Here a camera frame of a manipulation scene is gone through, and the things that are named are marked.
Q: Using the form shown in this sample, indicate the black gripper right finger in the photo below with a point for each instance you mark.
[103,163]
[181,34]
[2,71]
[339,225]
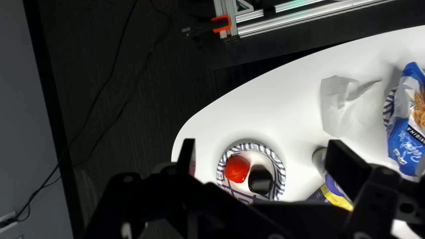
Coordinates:
[347,167]

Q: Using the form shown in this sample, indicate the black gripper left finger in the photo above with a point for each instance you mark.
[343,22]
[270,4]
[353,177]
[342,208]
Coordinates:
[187,158]

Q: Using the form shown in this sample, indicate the blue yellow book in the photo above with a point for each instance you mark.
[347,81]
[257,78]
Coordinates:
[333,193]

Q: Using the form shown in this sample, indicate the crumpled white tissue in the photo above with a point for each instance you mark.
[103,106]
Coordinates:
[349,106]

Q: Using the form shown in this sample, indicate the red round object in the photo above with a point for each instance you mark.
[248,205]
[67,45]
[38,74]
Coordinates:
[237,168]

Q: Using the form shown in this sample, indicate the blue white snack bag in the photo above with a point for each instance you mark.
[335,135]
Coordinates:
[404,119]

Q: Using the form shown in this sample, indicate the black small cup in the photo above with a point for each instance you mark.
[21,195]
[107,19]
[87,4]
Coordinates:
[260,179]

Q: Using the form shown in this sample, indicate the aluminium frame rail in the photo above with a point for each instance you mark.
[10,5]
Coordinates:
[248,21]

